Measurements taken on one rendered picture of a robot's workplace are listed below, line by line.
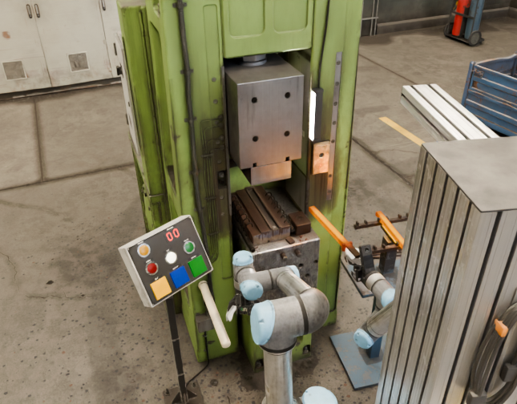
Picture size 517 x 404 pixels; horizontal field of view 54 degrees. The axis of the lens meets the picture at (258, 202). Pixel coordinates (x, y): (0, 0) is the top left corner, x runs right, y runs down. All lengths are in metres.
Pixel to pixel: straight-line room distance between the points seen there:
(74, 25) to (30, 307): 4.34
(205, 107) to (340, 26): 0.69
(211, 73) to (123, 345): 1.90
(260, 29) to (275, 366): 1.37
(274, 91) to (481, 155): 1.27
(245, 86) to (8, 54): 5.50
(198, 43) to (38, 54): 5.31
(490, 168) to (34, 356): 3.03
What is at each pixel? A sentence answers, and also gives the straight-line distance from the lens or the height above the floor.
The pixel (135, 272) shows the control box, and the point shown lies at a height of 1.10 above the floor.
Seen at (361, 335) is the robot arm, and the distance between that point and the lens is 1.97.
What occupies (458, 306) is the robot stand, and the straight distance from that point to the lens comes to 1.02.
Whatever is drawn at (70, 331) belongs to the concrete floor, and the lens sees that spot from 3.62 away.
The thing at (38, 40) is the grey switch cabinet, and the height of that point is 0.72.
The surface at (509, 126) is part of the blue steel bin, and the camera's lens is 5.99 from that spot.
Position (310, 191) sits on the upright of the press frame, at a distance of 2.68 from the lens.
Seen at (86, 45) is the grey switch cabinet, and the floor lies 0.59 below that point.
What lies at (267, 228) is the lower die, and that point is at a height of 0.99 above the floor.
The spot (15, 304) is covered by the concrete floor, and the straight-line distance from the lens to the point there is 3.96.
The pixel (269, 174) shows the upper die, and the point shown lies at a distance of 2.35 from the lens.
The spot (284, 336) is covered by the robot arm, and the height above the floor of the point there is 1.40.
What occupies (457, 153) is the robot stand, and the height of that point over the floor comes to 2.03.
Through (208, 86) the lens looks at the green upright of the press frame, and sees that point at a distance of 2.24.
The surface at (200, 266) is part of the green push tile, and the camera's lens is 2.32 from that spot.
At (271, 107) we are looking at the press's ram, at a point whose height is 1.64.
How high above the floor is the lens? 2.49
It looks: 33 degrees down
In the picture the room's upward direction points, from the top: 1 degrees counter-clockwise
